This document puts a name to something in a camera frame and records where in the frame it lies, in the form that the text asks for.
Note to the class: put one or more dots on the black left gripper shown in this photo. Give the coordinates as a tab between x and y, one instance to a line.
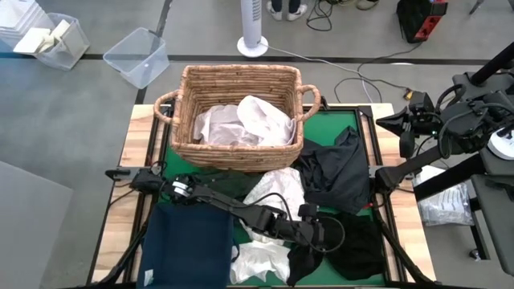
303	233

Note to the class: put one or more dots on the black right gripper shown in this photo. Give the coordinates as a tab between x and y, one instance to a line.
425	124

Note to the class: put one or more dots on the white lace garment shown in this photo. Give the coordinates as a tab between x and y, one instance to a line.
281	184

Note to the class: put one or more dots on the black garment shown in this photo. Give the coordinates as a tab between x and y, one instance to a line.
361	249

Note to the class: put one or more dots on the dark grey garment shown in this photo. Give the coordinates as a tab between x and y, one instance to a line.
333	172

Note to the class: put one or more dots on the dark green garment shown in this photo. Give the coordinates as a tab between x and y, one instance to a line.
237	182

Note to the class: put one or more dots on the off-white large shirt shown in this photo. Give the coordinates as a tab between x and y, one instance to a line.
257	120

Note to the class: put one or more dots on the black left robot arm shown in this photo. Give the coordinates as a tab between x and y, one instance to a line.
249	212

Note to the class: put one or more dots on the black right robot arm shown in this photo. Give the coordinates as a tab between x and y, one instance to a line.
462	120

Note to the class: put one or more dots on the yellow power plug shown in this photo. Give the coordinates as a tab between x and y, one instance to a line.
409	95

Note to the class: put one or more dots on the black stand leg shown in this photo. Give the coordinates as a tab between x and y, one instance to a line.
449	178

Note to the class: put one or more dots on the small red tag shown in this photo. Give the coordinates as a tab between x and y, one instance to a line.
365	206

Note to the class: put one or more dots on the green table mat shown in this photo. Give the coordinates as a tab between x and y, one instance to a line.
325	124

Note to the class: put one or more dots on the clear plastic bag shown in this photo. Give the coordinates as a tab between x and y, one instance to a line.
445	204

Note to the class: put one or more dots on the woven wicker basket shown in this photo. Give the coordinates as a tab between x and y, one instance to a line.
241	158

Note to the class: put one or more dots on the white round device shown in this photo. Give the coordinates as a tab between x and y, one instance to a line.
502	146

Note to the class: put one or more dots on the black stand pole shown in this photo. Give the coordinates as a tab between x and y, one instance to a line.
492	66

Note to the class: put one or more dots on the red and black tool case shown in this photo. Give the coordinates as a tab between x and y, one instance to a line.
413	20

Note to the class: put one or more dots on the navy fabric bin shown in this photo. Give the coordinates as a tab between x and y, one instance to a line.
184	249

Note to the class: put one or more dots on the black side table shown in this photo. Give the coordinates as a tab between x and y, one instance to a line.
498	225

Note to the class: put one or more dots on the person's shoe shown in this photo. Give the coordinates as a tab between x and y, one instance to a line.
367	4
276	12
297	14

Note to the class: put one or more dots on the white tower fan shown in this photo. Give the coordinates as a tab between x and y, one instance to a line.
252	20

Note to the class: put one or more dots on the empty clear plastic bin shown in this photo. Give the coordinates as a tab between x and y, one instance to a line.
138	60

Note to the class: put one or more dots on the grey board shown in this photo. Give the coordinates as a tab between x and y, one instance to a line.
32	233

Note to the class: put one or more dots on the clear bin holding foam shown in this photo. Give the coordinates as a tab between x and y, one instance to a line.
74	48

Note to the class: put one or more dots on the cream foam block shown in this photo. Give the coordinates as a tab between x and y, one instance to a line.
61	29

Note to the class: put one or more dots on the white foam sheet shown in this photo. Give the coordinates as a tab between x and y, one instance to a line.
32	40

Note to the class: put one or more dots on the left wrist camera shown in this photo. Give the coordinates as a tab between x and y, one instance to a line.
308	211

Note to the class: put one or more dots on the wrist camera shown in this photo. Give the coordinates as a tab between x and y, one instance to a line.
308	211
421	102

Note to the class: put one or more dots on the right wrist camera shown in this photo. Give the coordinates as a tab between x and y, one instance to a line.
421	102

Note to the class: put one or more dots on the black aluminium table frame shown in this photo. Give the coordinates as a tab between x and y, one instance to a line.
387	261

